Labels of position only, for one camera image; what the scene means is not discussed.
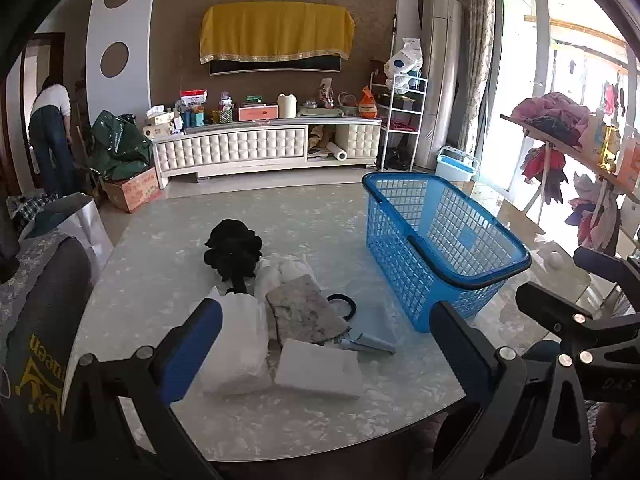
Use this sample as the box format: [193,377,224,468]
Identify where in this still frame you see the white fluffy towel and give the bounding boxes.
[254,253,317,301]

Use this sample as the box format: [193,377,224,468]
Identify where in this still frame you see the white tissue box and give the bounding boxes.
[146,105,176,127]

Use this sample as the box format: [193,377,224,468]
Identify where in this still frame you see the black hair band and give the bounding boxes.
[327,293,357,321]

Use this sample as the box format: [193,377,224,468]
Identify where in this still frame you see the white plastic bag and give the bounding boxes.
[199,287,274,396]

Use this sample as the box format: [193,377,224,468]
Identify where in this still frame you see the black television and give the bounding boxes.
[208,54,345,77]

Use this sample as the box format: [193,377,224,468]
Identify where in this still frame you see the white metal shelf rack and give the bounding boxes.
[369,70,429,172]

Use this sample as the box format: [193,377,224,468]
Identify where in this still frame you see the dark red hanging clothes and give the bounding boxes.
[519,144,569,204]

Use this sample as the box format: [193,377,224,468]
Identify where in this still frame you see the light blue cloth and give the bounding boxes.
[327,304,399,356]

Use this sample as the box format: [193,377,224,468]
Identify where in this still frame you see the white tufted television cabinet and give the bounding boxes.
[149,115,384,190]

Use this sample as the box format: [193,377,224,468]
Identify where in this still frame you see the green plastic bag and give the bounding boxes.
[89,109,154,181]

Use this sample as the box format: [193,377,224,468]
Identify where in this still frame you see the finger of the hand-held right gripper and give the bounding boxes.
[514,283,640,356]
[573,245,640,291]

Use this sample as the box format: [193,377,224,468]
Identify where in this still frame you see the wooden clothes rack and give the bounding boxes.
[500,110,640,241]

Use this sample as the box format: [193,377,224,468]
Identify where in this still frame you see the pink box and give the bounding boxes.
[237,103,280,123]

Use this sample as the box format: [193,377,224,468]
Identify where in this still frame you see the white printed bag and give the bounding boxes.
[383,37,424,79]

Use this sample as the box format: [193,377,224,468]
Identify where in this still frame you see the red snack packet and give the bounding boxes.
[179,88,209,114]

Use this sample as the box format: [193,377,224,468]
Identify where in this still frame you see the cardboard box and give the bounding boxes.
[102,165,162,214]

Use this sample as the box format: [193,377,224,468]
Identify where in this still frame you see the pink clothes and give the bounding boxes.
[509,92,591,147]

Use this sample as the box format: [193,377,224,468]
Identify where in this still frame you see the white paper bag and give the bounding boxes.
[19,194,115,281]

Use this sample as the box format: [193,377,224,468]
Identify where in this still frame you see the yellow television cover cloth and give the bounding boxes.
[199,3,356,65]

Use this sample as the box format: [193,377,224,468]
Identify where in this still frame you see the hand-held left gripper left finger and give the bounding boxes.
[60,297,224,480]

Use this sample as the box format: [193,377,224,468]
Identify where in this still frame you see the light blue storage bin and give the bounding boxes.
[435,145,480,183]

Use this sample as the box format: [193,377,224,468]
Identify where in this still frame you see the black plush toy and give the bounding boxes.
[203,218,265,295]

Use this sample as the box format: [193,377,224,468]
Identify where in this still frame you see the grey chair with yellow print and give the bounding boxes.
[0,234,97,480]

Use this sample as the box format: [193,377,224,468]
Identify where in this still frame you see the plaid cloth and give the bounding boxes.
[7,194,56,234]

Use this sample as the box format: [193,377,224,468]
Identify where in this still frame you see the standing air conditioner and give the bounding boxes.
[414,0,462,171]

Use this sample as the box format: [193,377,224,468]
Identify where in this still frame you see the blue plastic basket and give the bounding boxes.
[362,171,532,334]

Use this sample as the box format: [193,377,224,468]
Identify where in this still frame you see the orange bag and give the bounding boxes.
[357,86,382,120]

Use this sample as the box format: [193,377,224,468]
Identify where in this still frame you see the white plastic jug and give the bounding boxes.
[277,92,300,120]

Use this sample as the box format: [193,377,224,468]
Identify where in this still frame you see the grey marbled cloth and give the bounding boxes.
[264,275,351,346]

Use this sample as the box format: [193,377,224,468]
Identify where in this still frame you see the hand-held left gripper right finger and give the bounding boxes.
[428,301,595,480]

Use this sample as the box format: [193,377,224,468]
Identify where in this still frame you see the patterned curtain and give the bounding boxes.
[457,0,496,156]

